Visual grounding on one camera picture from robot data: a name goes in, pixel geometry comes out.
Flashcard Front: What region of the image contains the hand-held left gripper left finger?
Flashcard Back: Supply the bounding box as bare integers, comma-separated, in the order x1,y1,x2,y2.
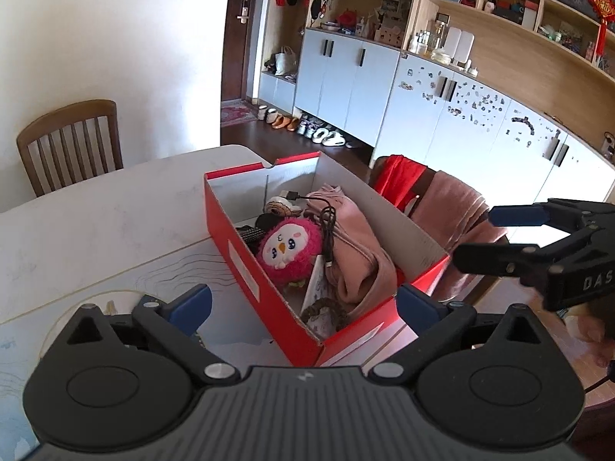
65,282,241,387

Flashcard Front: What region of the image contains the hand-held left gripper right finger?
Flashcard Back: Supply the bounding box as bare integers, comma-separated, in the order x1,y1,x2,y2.
367,282,549,387

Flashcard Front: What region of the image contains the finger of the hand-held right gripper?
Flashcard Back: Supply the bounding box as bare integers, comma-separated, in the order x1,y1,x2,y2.
487,199,592,231
453,237,572,291

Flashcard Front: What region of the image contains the pink cloth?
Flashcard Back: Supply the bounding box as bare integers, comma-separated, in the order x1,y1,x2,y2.
303,183,399,304

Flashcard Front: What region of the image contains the red cardboard box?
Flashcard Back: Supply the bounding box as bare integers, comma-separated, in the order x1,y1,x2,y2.
203,151,452,368

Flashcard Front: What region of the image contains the wooden chair with draped cloths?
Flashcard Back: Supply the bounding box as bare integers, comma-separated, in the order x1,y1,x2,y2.
369,155,510,305

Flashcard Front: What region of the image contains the white table mat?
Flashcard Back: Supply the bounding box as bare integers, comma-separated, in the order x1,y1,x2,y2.
0,233,299,443

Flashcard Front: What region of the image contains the pink towel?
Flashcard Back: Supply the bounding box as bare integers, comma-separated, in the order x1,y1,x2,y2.
411,170,507,298

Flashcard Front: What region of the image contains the pink plush toy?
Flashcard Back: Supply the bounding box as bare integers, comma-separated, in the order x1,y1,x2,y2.
254,216,324,285

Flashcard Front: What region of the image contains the red cloth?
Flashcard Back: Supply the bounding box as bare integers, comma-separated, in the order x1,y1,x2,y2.
374,154,428,212

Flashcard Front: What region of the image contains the beige roll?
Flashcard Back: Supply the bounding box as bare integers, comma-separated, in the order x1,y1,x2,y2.
264,194,304,218

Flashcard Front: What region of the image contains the row of shoes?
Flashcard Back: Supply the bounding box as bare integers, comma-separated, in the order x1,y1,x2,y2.
257,104,366,149

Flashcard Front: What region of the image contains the patterned door rug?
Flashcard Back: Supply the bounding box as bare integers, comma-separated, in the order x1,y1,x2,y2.
221,101,260,128

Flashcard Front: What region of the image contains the white cabinet row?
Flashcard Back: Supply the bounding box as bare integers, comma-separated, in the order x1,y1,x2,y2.
258,0,615,212

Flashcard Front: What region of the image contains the red knot ornament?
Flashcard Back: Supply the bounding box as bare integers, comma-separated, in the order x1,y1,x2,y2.
588,0,615,63

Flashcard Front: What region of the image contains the wooden slatted chair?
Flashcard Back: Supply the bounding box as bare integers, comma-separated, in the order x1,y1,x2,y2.
17,100,124,197

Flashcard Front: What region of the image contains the dark brown door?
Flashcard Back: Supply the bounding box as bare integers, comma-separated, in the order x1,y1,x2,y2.
221,0,263,104

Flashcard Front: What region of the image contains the white tote bag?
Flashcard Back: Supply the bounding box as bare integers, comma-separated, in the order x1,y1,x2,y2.
275,45,299,76

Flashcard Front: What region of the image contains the brown braided ring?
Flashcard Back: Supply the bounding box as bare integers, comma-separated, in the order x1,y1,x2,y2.
300,297,349,333

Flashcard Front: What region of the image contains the black cable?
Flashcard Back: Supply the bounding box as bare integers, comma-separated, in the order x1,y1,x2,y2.
288,191,337,270

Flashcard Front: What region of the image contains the wooden wall shelf unit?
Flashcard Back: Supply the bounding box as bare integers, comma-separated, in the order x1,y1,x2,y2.
404,0,615,121

